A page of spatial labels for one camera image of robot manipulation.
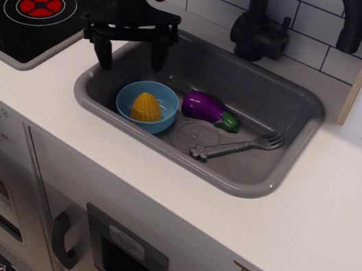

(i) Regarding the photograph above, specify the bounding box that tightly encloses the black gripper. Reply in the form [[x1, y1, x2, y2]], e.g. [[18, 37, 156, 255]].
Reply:
[[81, 0, 182, 71]]

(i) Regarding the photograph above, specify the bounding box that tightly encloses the yellow toy corn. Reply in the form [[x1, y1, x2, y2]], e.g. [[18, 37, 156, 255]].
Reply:
[[130, 92, 162, 123]]

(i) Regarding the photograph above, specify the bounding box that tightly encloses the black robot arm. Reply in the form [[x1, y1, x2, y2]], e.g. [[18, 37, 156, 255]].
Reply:
[[81, 0, 182, 72]]

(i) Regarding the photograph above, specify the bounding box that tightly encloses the light blue bowl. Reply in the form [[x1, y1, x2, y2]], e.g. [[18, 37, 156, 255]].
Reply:
[[115, 81, 179, 134]]

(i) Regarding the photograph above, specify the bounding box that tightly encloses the grey sink basin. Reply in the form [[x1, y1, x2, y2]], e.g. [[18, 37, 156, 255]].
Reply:
[[74, 32, 324, 198]]

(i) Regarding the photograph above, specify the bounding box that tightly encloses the purple toy eggplant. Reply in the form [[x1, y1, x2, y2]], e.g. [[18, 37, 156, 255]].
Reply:
[[181, 91, 239, 133]]

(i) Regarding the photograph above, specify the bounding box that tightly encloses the black faucet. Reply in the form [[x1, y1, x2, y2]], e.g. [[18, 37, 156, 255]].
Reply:
[[230, 0, 362, 62]]

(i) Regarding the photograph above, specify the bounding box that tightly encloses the grey toy fork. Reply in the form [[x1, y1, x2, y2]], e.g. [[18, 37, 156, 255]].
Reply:
[[189, 131, 285, 163]]

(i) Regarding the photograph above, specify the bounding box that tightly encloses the grey dispenser panel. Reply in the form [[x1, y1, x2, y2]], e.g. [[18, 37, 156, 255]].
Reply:
[[86, 203, 169, 271]]

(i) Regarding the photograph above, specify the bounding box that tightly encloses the dark grey cabinet handle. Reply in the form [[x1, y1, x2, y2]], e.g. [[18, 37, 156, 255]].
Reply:
[[51, 212, 78, 270]]

